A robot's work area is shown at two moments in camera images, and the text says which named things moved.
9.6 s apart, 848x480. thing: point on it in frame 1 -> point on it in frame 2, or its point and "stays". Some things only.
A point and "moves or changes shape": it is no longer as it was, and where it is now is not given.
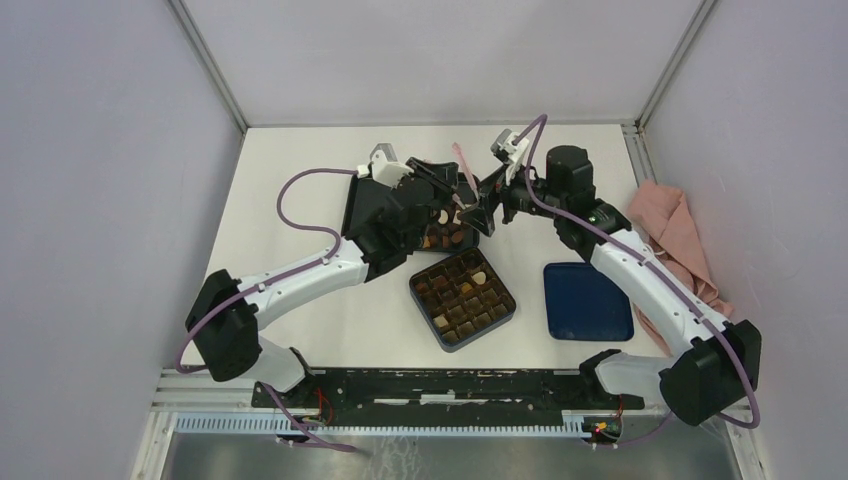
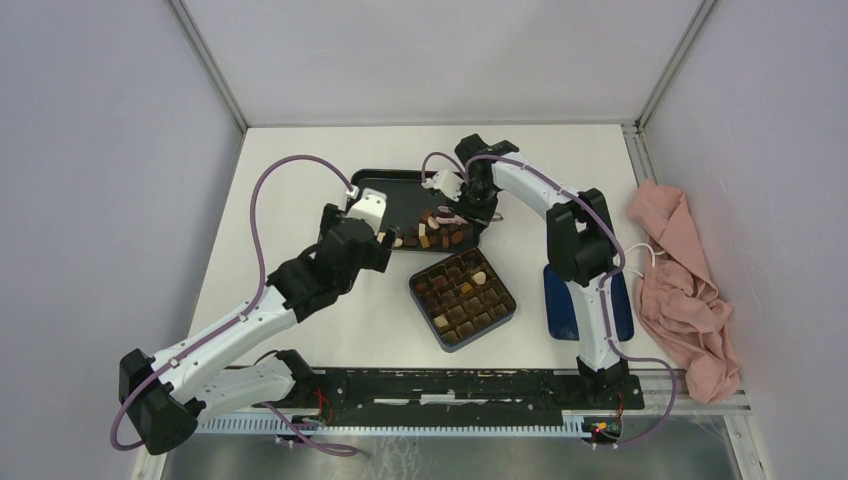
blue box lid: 584,304 stays
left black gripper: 443,175 -> 376,257
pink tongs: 456,147 moves or changes shape
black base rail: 448,394 stays
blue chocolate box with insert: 463,298 stays
